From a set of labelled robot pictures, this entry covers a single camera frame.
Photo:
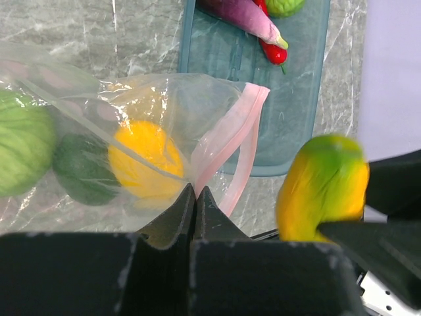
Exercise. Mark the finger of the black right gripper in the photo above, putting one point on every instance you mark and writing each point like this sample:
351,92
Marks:
394,186
390,251

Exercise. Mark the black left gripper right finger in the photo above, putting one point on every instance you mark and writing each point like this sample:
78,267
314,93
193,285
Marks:
232,274

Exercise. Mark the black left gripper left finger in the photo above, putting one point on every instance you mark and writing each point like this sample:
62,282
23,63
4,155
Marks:
98,273

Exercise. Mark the yellow green mango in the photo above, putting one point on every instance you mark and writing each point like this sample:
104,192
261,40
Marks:
326,181

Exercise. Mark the yellow lemon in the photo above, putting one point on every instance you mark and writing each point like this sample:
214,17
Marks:
151,143

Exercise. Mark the dark green avocado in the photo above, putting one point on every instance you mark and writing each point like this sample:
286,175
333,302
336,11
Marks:
81,166

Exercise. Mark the clear zip top bag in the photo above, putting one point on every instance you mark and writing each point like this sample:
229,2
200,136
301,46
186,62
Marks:
213,124

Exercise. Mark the large green cabbage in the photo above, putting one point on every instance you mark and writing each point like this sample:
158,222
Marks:
28,141

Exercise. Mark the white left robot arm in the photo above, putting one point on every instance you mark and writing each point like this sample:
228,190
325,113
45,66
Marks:
385,296

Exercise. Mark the teal plastic tray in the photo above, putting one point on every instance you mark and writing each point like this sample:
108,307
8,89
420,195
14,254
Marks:
211,46

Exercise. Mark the red chili pepper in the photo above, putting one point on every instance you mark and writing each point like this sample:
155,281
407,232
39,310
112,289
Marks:
274,49

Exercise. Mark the small green cabbage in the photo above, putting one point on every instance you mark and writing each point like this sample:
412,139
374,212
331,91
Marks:
284,8

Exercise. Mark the purple eggplant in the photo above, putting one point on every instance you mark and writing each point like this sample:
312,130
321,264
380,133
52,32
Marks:
247,16

